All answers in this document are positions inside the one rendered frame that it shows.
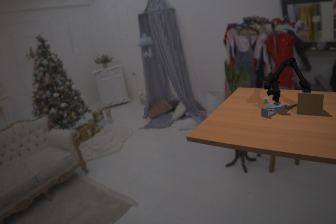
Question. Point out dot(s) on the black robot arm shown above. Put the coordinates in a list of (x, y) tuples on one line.
[(274, 77)]

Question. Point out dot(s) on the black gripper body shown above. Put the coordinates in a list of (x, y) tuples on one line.
[(276, 91)]

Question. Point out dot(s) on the grey dish rack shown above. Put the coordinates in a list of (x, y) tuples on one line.
[(267, 113)]

